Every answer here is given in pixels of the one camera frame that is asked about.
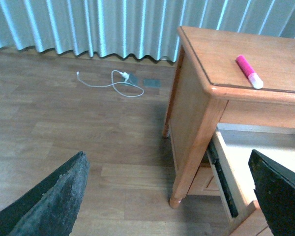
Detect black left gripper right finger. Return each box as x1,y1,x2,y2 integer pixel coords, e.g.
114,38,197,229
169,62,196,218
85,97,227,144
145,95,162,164
248,149,295,236

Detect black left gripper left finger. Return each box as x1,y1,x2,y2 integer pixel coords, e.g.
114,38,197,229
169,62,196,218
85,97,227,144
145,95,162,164
0,151,89,236

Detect wooden drawer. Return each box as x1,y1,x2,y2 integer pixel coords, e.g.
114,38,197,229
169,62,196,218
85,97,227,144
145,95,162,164
187,166,220,196
206,128,295,236

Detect pink highlighter marker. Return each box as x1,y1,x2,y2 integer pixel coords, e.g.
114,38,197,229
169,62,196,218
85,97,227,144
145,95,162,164
236,55,264,89

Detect wooden nightstand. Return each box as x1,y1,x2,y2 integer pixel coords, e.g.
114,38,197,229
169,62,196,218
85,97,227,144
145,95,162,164
163,26,295,208

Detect grey floor outlet plate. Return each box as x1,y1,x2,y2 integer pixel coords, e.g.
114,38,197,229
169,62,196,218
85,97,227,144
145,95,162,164
120,73,139,86

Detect grey pleated curtain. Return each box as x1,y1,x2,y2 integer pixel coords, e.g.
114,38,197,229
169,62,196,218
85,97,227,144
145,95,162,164
0,0,295,61

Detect white charging cable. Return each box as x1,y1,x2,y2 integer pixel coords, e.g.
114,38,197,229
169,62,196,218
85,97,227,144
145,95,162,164
76,70,145,98

